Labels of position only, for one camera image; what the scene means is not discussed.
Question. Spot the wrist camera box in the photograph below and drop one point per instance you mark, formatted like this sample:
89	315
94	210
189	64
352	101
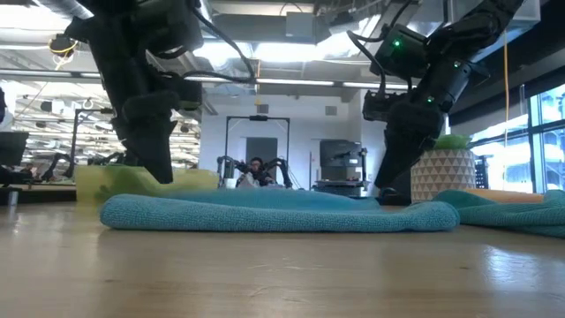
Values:
190	95
379	106

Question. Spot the black monitor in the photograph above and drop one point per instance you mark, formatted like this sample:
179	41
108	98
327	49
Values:
13	148

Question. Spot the teal microfiber towel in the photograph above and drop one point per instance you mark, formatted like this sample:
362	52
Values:
507	216

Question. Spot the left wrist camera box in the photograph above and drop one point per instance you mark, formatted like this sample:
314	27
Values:
190	95

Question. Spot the person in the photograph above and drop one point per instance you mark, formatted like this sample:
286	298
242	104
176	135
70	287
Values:
256	172
27	169

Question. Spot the turquoise microfiber towel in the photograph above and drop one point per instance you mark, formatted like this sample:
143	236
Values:
265	214

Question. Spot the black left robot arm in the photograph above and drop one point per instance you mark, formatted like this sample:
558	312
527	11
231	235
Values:
119	44

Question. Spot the black metal gantry frame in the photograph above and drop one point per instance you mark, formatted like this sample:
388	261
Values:
258	118
88	111

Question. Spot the square wall vent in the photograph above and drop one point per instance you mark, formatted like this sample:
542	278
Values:
262	108
331	110

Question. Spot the long ceiling light strip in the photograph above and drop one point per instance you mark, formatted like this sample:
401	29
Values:
291	81

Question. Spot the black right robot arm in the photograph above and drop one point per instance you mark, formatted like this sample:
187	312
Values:
476	26

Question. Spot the yellow-green plastic bin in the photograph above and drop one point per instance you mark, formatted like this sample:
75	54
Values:
86	187

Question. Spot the green potted plant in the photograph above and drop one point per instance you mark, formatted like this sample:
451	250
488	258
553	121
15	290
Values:
452	141

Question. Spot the orange microfiber towel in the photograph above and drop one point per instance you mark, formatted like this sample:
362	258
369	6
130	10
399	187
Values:
507	195

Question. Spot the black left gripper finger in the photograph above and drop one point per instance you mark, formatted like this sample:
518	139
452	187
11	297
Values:
139	146
165	150

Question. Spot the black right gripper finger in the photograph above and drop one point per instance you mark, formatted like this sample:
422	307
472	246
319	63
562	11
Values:
412	152
387	159

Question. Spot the small grey cylinder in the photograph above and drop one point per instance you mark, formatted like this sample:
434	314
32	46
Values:
13	198

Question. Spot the triangle-patterned plant pot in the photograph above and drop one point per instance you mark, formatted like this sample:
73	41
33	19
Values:
446	172

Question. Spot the rectangular silver ventilation duct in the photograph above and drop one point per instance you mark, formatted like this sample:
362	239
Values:
340	44

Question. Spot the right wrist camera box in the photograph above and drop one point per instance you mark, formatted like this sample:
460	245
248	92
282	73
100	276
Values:
379	106

